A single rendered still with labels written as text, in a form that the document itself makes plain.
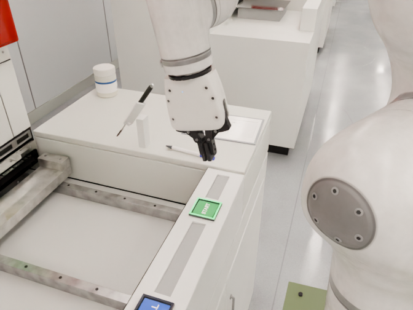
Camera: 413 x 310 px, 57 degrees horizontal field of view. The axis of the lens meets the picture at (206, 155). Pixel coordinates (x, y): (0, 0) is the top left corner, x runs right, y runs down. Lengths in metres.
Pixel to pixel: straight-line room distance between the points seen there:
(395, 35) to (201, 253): 0.51
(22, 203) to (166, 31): 0.62
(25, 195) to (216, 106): 0.61
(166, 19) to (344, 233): 0.40
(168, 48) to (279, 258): 1.57
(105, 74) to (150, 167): 0.40
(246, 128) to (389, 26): 0.77
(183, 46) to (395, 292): 0.43
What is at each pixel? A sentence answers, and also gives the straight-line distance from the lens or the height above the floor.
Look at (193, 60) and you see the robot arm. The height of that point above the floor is 1.29.
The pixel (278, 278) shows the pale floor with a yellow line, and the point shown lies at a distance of 1.94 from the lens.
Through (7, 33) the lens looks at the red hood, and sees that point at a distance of 1.03.
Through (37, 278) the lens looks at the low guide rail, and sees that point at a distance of 0.92.
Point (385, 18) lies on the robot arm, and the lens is 0.36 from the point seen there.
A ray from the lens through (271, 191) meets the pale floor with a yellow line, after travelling 2.42.
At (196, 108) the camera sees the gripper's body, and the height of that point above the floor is 1.21.
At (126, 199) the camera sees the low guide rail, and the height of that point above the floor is 0.85.
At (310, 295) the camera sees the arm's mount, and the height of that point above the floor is 0.91.
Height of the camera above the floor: 1.50
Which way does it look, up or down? 33 degrees down
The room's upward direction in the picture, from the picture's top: straight up
